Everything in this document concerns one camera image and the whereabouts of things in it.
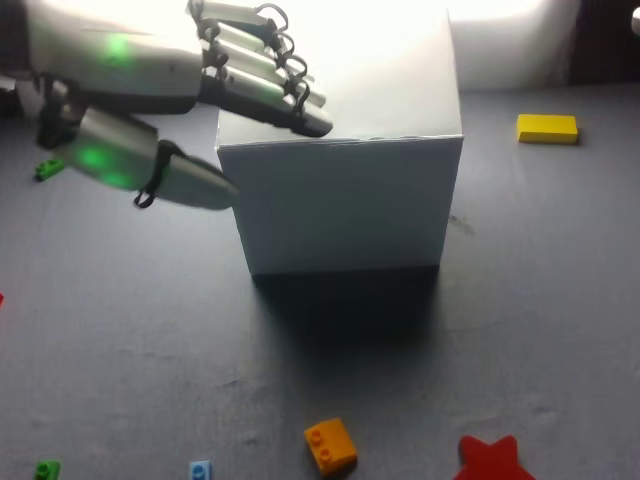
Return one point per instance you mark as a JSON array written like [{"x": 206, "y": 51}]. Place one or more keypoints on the cardboard box with flaps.
[{"x": 345, "y": 200}]

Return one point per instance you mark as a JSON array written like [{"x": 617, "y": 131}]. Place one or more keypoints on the orange toy brick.
[{"x": 331, "y": 445}]

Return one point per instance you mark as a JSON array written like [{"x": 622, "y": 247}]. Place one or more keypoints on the grey table cloth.
[{"x": 125, "y": 325}]

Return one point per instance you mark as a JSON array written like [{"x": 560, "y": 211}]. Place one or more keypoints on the green toy brick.
[
  {"x": 47, "y": 471},
  {"x": 48, "y": 170}
]

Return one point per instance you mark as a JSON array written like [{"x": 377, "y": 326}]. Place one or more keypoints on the red star block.
[{"x": 492, "y": 460}]

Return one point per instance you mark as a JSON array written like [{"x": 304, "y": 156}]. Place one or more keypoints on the white backdrop sheet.
[{"x": 500, "y": 40}]

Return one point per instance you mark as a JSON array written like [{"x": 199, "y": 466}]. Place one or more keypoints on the blue toy brick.
[{"x": 201, "y": 471}]

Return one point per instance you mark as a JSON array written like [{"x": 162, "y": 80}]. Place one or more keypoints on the yellow rectangular block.
[{"x": 547, "y": 127}]

